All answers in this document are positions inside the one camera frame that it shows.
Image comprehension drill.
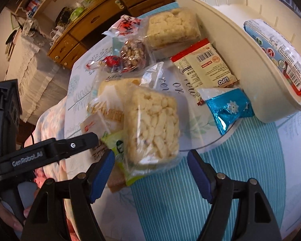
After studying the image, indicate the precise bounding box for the red white biscuit packet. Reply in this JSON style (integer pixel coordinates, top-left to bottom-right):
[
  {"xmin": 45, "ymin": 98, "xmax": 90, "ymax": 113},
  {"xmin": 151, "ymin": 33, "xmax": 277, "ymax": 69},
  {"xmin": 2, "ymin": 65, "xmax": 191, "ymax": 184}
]
[{"xmin": 171, "ymin": 38, "xmax": 239, "ymax": 106}]

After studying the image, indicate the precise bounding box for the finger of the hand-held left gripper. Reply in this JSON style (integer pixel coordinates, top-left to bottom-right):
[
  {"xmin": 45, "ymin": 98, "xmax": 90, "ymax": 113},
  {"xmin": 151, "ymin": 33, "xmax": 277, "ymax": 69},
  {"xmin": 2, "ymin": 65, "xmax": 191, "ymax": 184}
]
[{"xmin": 54, "ymin": 132, "xmax": 100, "ymax": 160}]

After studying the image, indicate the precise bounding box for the blue white wafer packet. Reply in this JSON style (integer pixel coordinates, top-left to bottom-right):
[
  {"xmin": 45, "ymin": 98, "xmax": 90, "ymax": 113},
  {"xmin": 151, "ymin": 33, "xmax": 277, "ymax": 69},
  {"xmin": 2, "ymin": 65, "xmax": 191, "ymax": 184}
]
[{"xmin": 243, "ymin": 19, "xmax": 301, "ymax": 97}]

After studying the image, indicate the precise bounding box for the clear nut brittle packet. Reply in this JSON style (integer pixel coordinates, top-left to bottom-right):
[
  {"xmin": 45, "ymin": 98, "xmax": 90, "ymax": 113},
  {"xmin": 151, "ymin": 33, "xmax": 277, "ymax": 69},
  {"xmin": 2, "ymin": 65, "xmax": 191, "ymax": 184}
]
[{"xmin": 119, "ymin": 38, "xmax": 149, "ymax": 73}]

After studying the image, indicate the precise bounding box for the teal leaf-print tablecloth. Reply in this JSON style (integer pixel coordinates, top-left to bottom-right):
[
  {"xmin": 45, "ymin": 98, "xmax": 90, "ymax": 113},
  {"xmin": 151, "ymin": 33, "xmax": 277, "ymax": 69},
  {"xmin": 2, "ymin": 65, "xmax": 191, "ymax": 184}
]
[{"xmin": 63, "ymin": 1, "xmax": 301, "ymax": 241}]

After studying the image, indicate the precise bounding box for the dark floral bag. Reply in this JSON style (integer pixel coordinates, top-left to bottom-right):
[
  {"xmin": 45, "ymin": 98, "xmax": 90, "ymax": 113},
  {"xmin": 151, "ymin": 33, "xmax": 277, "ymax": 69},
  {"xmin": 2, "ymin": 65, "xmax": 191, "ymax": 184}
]
[{"xmin": 57, "ymin": 7, "xmax": 74, "ymax": 25}]

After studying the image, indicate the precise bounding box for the wooden cabinet with drawers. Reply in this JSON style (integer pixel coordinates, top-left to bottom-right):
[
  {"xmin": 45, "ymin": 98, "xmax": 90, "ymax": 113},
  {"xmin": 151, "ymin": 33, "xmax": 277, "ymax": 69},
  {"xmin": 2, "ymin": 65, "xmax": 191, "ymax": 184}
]
[{"xmin": 47, "ymin": 0, "xmax": 176, "ymax": 69}]

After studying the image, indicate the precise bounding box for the blue snowflake snack packet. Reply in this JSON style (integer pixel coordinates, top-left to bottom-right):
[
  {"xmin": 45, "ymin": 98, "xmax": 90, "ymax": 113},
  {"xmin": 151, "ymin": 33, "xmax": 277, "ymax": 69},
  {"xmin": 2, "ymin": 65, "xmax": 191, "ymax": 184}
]
[{"xmin": 198, "ymin": 88, "xmax": 255, "ymax": 136}]

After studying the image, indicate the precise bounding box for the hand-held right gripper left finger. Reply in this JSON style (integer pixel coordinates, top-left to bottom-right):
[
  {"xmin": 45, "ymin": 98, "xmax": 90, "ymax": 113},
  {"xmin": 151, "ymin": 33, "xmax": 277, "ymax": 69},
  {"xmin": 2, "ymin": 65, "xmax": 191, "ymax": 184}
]
[{"xmin": 21, "ymin": 149, "xmax": 116, "ymax": 241}]

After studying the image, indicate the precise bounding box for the white packet with red logo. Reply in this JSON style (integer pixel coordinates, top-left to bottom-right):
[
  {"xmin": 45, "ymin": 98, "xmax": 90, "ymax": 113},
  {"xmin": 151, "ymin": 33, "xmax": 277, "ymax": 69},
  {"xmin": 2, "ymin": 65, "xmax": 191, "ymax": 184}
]
[{"xmin": 80, "ymin": 113, "xmax": 111, "ymax": 160}]

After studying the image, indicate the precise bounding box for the white lace cloth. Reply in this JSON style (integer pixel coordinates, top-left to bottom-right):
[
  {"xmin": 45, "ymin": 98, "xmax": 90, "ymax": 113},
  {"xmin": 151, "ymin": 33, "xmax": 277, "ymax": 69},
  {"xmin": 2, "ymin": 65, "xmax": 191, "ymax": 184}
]
[{"xmin": 4, "ymin": 26, "xmax": 71, "ymax": 126}]

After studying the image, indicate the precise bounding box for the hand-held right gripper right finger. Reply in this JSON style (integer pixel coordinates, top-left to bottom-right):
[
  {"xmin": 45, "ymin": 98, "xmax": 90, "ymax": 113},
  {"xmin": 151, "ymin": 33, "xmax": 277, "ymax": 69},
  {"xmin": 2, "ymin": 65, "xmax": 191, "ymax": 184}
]
[{"xmin": 187, "ymin": 149, "xmax": 283, "ymax": 241}]

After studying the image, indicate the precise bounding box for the brown biscuit packet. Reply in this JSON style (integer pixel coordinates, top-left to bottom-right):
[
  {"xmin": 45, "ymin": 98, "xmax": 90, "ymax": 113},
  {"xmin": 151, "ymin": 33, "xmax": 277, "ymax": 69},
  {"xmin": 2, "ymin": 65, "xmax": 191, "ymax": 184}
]
[{"xmin": 107, "ymin": 171, "xmax": 128, "ymax": 194}]

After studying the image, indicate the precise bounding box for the small red candy packet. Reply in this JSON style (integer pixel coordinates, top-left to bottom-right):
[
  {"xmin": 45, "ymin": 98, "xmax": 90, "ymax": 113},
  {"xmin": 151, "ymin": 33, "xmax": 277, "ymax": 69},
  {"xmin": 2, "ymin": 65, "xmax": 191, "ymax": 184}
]
[{"xmin": 84, "ymin": 55, "xmax": 122, "ymax": 72}]

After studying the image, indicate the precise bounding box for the pink floral cloth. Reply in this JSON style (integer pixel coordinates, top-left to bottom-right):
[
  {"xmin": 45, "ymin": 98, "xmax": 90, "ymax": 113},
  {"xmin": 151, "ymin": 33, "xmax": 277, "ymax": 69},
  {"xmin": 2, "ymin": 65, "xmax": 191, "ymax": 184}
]
[{"xmin": 35, "ymin": 98, "xmax": 71, "ymax": 184}]

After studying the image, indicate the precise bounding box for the red white snack packet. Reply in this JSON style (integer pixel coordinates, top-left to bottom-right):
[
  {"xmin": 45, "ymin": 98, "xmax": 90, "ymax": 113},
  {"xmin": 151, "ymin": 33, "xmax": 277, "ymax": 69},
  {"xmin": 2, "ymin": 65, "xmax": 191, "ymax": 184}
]
[{"xmin": 102, "ymin": 14, "xmax": 142, "ymax": 38}]

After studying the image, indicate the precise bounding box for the green snack packet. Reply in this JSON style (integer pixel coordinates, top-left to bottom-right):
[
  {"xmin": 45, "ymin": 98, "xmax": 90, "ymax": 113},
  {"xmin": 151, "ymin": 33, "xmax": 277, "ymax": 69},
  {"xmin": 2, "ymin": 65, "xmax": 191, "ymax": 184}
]
[{"xmin": 100, "ymin": 131, "xmax": 156, "ymax": 187}]

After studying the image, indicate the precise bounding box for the white plastic bin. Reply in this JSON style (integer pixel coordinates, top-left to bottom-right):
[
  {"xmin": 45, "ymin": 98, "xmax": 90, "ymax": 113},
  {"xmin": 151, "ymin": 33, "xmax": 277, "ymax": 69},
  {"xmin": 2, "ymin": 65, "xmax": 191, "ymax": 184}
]
[{"xmin": 169, "ymin": 0, "xmax": 301, "ymax": 124}]

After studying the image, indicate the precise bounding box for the person's left hand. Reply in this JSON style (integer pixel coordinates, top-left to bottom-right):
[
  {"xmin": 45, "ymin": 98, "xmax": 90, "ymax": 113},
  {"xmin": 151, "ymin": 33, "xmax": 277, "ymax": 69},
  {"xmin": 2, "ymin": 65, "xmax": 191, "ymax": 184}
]
[{"xmin": 0, "ymin": 202, "xmax": 32, "ymax": 233}]

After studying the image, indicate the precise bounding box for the puffed rice cracker packet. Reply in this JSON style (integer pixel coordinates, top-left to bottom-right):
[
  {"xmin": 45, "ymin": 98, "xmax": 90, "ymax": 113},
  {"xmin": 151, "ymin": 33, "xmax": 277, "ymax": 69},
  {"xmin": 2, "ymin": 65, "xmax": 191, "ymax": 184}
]
[
  {"xmin": 123, "ymin": 61, "xmax": 183, "ymax": 179},
  {"xmin": 143, "ymin": 7, "xmax": 201, "ymax": 51}
]

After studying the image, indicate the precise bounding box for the yellow sponge cake packet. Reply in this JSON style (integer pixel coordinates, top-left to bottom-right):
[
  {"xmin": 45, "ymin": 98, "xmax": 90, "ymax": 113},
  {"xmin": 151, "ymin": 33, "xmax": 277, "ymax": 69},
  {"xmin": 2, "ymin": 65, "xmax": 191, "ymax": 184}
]
[{"xmin": 86, "ymin": 77, "xmax": 142, "ymax": 131}]

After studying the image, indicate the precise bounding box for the black cable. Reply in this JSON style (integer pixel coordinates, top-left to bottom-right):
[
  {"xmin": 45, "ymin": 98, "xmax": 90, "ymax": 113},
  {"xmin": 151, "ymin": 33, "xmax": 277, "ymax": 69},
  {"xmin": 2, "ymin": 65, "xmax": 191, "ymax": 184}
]
[{"xmin": 22, "ymin": 128, "xmax": 36, "ymax": 148}]

